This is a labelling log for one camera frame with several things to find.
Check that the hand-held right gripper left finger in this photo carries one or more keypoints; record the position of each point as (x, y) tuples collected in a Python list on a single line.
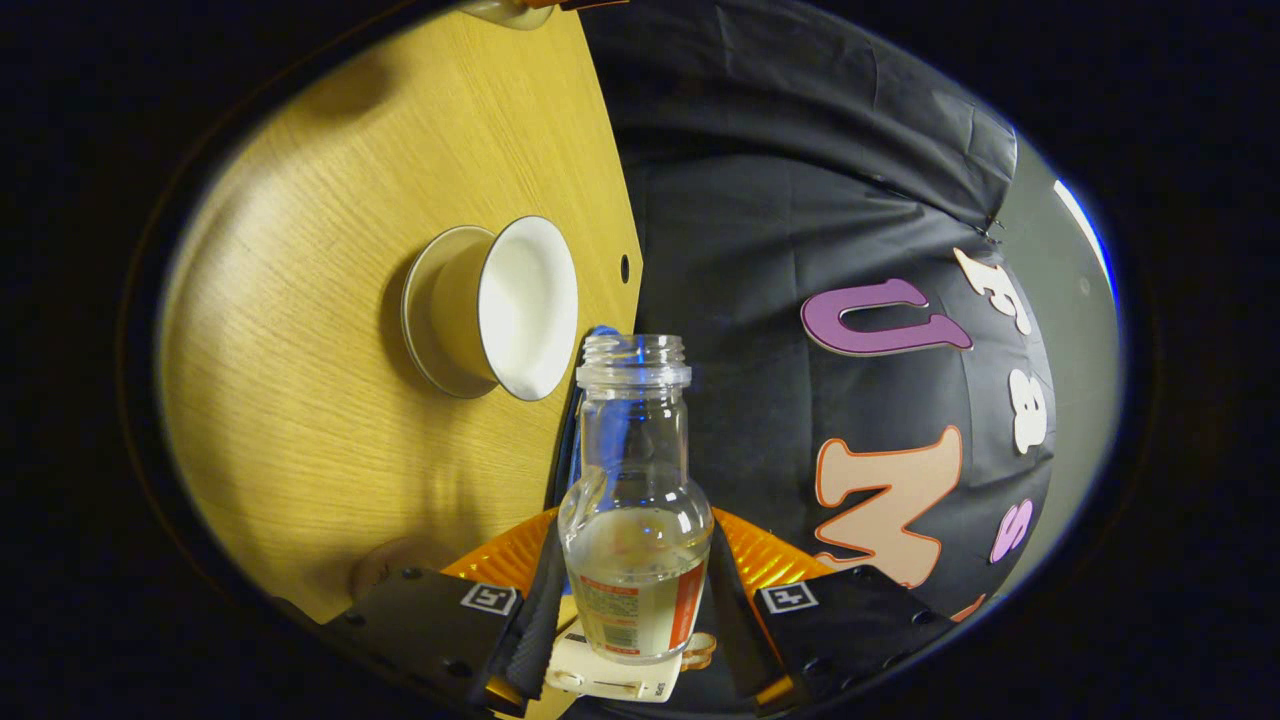
[(430, 625)]

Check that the toast slice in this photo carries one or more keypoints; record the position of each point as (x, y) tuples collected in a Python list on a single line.
[(700, 650)]

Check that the white toaster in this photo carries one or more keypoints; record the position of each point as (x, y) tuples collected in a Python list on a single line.
[(600, 678)]

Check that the clear water bottle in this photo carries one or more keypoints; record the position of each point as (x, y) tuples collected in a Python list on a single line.
[(635, 560)]

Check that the round cork coaster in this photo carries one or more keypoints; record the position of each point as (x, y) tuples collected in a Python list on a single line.
[(380, 568)]

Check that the cream teacup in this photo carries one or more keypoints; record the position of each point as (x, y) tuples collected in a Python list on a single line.
[(525, 310)]

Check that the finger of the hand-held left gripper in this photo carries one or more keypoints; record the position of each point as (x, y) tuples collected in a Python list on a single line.
[(595, 4)]

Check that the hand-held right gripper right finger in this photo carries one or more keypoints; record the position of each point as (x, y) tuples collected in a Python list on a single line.
[(850, 625)]

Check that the black backdrop cloth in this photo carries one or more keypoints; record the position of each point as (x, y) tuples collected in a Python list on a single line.
[(780, 200)]

